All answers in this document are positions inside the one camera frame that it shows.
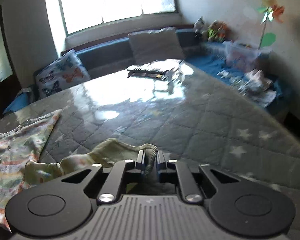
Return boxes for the green and orange plush toys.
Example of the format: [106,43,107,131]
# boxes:
[207,20,230,43]

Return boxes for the dark wooden door with glass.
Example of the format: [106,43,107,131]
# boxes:
[0,6,21,117]

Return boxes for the blue corner sofa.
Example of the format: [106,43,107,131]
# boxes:
[4,27,286,114]

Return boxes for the plain white pillow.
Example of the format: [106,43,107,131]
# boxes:
[128,27,185,65]

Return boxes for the colourful patterned children's garment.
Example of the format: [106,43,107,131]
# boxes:
[0,109,158,230]

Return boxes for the paper pinwheel flower decoration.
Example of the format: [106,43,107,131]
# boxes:
[257,0,285,49]

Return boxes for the black and white plush toy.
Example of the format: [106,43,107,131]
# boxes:
[193,17,205,38]

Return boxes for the butterfly print pillow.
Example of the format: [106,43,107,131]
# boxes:
[34,50,91,99]

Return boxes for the black tray on table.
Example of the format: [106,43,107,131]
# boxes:
[126,59,184,82]

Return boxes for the clear plastic storage box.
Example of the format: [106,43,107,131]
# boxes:
[223,41,271,73]

